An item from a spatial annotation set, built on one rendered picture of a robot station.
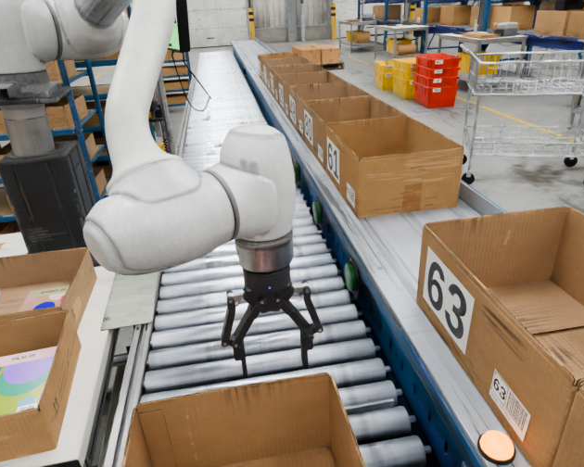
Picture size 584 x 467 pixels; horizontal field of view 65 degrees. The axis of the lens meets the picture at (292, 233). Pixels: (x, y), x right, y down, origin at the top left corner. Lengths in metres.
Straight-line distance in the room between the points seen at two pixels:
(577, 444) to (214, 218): 0.47
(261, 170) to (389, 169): 0.67
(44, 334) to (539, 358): 0.95
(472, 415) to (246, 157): 0.47
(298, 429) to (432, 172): 0.78
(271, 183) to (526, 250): 0.57
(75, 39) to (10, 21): 0.15
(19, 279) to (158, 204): 0.95
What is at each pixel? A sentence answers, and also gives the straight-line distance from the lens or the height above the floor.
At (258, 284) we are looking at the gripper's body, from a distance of 0.70.
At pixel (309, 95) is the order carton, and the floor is 1.00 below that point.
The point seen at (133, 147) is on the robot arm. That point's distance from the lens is 0.60.
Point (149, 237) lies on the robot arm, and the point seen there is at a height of 1.19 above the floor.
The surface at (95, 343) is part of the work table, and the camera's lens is 1.15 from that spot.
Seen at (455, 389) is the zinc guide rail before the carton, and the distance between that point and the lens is 0.76.
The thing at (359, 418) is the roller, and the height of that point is 0.75.
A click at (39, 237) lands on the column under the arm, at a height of 0.85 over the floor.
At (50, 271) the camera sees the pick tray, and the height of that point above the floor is 0.79.
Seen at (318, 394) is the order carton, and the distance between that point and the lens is 0.74.
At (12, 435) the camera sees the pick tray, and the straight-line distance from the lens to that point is 0.94.
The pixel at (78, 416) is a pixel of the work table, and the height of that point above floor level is 0.75.
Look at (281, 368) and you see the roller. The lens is 1.00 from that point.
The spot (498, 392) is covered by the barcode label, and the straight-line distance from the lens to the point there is 0.72.
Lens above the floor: 1.42
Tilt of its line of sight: 27 degrees down
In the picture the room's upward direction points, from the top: 3 degrees counter-clockwise
